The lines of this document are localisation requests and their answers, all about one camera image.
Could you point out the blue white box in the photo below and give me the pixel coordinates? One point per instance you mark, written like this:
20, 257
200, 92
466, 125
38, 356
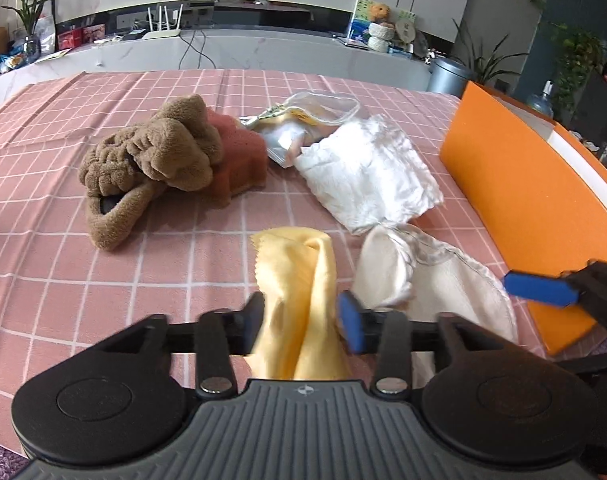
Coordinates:
358, 30

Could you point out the black set-top box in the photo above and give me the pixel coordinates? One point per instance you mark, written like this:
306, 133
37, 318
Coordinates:
132, 35

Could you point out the brown plush cloth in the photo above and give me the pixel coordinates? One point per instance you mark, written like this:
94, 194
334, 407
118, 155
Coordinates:
153, 150

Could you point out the long-leaf potted plant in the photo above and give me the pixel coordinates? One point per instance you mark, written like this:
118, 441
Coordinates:
483, 65

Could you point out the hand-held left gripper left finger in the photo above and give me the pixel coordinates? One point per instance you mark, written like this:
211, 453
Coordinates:
253, 321

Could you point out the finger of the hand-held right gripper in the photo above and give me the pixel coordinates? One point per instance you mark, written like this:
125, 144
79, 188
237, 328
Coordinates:
591, 361
536, 287

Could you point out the yellow cloth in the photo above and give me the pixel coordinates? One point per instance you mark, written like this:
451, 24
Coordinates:
293, 280

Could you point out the orange plush toy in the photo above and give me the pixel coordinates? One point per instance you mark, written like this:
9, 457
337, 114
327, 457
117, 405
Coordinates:
380, 12

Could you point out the dark grey ornament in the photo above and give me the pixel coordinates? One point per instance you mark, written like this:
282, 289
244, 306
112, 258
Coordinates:
421, 45

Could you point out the blue water jug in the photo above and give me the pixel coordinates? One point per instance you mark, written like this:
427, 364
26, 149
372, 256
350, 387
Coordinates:
541, 102

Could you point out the green climbing plant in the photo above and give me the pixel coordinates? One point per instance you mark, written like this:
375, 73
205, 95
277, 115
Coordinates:
578, 60

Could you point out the clear zip plastic bag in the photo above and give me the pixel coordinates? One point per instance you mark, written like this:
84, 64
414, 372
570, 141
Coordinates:
283, 135

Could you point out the beige round fan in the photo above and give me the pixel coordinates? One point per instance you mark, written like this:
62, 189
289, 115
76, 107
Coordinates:
406, 29

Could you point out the silver trash can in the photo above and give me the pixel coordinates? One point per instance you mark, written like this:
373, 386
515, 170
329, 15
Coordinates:
448, 77

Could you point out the white router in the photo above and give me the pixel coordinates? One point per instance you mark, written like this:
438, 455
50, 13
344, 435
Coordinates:
161, 34

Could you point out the red-brown sponge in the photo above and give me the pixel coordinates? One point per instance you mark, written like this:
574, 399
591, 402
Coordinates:
238, 155

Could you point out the white fluffy cloth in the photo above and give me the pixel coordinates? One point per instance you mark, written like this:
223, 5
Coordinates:
373, 175

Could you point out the orange storage box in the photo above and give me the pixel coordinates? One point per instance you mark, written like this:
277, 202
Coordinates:
503, 185

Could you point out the red gift box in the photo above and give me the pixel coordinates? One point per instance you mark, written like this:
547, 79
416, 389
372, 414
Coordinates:
69, 40
94, 35

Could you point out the potted plant in glass vase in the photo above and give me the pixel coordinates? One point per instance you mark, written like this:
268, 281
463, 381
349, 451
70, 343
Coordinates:
31, 45

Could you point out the cream fluffy cloth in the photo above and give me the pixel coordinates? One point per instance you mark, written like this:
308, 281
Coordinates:
448, 280

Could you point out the green illustrated board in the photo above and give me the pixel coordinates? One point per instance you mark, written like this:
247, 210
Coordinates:
362, 10

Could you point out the blue snack bag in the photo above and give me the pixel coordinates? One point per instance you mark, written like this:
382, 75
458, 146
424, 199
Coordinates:
13, 60

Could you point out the white tv console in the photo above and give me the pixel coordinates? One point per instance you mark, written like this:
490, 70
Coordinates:
263, 50

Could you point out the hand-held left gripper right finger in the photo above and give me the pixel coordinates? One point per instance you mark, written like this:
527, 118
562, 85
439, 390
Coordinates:
351, 321

